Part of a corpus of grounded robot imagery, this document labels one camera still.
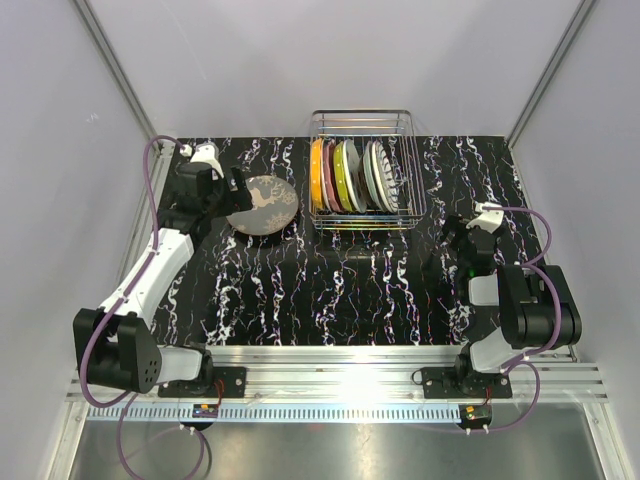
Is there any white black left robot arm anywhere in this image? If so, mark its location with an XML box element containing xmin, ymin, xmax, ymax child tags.
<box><xmin>73</xmin><ymin>161</ymin><xmax>253</xmax><ymax>405</ymax></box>

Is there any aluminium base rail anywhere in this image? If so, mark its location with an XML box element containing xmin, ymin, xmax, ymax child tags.
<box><xmin>67</xmin><ymin>344</ymin><xmax>611</xmax><ymax>406</ymax></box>

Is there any aluminium frame post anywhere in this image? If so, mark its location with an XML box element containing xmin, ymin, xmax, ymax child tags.
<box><xmin>70</xmin><ymin>0</ymin><xmax>157</xmax><ymax>140</ymax></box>
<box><xmin>506</xmin><ymin>0</ymin><xmax>599</xmax><ymax>150</ymax></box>

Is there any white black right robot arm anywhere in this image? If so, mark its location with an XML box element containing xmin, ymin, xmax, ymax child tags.
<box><xmin>424</xmin><ymin>208</ymin><xmax>582</xmax><ymax>399</ymax></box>

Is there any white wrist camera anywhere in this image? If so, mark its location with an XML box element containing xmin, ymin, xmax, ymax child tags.
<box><xmin>190</xmin><ymin>142</ymin><xmax>224</xmax><ymax>179</ymax></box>
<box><xmin>466</xmin><ymin>202</ymin><xmax>504</xmax><ymax>234</ymax></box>

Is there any white watermelon pattern plate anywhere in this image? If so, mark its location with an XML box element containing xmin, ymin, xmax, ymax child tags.
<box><xmin>344</xmin><ymin>139</ymin><xmax>367</xmax><ymax>214</ymax></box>

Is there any pink polka dot plate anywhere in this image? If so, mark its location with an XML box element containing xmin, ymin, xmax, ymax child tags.
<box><xmin>322</xmin><ymin>139</ymin><xmax>342</xmax><ymax>213</ymax></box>

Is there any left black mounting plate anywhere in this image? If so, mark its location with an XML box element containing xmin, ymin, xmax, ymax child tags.
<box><xmin>158</xmin><ymin>366</ymin><xmax>248</xmax><ymax>399</ymax></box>

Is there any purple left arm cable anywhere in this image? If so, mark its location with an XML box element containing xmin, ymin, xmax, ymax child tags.
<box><xmin>79</xmin><ymin>134</ymin><xmax>209</xmax><ymax>479</ymax></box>

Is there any white blue striped plate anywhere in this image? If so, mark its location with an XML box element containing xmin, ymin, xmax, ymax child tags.
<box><xmin>372</xmin><ymin>140</ymin><xmax>399</xmax><ymax>213</ymax></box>

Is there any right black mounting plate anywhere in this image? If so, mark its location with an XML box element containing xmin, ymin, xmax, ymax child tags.
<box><xmin>420</xmin><ymin>367</ymin><xmax>513</xmax><ymax>400</ymax></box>

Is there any red floral plate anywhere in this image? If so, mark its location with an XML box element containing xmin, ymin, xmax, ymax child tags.
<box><xmin>359</xmin><ymin>168</ymin><xmax>375</xmax><ymax>209</ymax></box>

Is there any white slotted cable duct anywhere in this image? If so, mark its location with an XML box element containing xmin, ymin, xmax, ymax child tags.
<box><xmin>88</xmin><ymin>402</ymin><xmax>461</xmax><ymax>424</ymax></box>

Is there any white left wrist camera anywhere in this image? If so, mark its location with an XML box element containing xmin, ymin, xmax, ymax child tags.
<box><xmin>190</xmin><ymin>142</ymin><xmax>224</xmax><ymax>179</ymax></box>

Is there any yellow polka dot plate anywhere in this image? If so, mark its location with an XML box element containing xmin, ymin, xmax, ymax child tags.
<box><xmin>309</xmin><ymin>138</ymin><xmax>324</xmax><ymax>210</ymax></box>

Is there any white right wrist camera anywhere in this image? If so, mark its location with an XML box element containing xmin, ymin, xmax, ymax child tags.
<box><xmin>466</xmin><ymin>202</ymin><xmax>504</xmax><ymax>234</ymax></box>

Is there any metal wire dish rack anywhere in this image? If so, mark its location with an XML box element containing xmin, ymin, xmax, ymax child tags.
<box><xmin>309</xmin><ymin>108</ymin><xmax>426</xmax><ymax>231</ymax></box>

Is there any grey reindeer snowflake plate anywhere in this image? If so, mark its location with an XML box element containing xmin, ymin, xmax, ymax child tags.
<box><xmin>226</xmin><ymin>175</ymin><xmax>299</xmax><ymax>236</ymax></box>

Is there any right aluminium frame post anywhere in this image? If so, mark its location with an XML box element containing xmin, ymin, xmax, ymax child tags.
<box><xmin>506</xmin><ymin>0</ymin><xmax>599</xmax><ymax>150</ymax></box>

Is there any lime green polka dot plate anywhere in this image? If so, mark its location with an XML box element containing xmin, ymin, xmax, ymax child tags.
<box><xmin>333</xmin><ymin>139</ymin><xmax>355</xmax><ymax>213</ymax></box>

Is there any left aluminium frame post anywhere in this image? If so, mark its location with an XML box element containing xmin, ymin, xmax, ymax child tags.
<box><xmin>70</xmin><ymin>0</ymin><xmax>157</xmax><ymax>140</ymax></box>

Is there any mint green floral plate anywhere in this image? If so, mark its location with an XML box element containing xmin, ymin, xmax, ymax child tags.
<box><xmin>363</xmin><ymin>141</ymin><xmax>384</xmax><ymax>212</ymax></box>

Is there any black mounting plate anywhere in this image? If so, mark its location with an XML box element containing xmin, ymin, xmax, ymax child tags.
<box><xmin>420</xmin><ymin>367</ymin><xmax>513</xmax><ymax>400</ymax></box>
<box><xmin>158</xmin><ymin>366</ymin><xmax>248</xmax><ymax>399</ymax></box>

